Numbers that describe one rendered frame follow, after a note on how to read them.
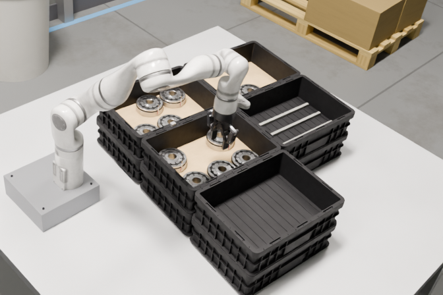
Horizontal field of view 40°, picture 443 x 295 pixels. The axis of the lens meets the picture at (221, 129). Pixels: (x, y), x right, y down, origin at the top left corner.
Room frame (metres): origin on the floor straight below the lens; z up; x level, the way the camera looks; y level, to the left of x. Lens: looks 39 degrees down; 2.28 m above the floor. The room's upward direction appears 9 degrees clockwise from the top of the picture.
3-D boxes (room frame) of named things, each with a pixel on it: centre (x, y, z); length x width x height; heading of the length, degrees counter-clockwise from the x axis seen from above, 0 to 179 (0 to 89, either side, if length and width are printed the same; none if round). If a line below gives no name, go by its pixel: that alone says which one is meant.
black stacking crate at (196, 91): (1.81, 0.24, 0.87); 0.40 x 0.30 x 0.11; 135
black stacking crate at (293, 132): (1.88, -0.26, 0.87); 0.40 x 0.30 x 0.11; 135
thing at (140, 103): (1.87, 0.29, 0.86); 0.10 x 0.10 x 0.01
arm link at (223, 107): (1.59, -0.01, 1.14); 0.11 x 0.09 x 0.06; 135
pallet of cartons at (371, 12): (4.43, -0.72, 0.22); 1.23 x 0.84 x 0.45; 55
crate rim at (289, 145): (1.88, -0.26, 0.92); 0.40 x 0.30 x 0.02; 135
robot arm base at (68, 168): (1.47, 0.49, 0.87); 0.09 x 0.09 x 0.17; 52
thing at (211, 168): (1.55, -0.02, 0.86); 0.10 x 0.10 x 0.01
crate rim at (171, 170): (1.60, 0.02, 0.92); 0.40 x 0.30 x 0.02; 135
